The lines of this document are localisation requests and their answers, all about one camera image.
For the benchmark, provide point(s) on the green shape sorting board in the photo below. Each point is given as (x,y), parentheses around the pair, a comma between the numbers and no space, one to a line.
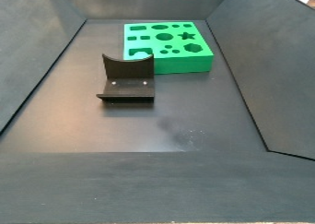
(174,42)

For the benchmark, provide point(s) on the black curved cradle holder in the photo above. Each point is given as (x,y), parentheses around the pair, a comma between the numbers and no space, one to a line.
(130,79)

